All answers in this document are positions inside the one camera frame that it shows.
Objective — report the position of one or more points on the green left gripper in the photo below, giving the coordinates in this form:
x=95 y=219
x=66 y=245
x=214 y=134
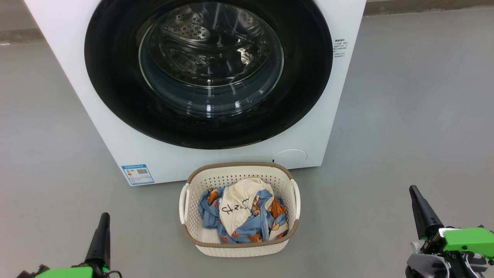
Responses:
x=65 y=273

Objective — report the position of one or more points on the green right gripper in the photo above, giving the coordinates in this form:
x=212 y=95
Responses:
x=467 y=241

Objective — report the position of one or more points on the cream garment with black print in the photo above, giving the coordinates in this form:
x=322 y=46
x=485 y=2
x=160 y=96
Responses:
x=239 y=197

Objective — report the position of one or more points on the blue cartoon print garment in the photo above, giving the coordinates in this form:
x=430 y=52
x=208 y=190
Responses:
x=251 y=226

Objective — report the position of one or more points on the black round glass washer door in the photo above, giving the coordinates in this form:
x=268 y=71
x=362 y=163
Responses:
x=112 y=88

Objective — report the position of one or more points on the white front-load washing machine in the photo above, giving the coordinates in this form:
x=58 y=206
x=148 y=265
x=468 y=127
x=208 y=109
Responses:
x=65 y=77

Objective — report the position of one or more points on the perforated steel washer drum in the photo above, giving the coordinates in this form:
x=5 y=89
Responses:
x=208 y=46

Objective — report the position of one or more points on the blue energy label sticker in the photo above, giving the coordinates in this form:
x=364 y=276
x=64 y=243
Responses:
x=137 y=175

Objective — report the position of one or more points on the cream perforated laundry basket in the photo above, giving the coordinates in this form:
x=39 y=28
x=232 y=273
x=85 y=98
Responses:
x=239 y=249

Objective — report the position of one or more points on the round white filter cover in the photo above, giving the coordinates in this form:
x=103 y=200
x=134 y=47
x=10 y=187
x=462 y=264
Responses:
x=290 y=157

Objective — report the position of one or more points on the black text notice sticker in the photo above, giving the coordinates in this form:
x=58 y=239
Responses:
x=340 y=48

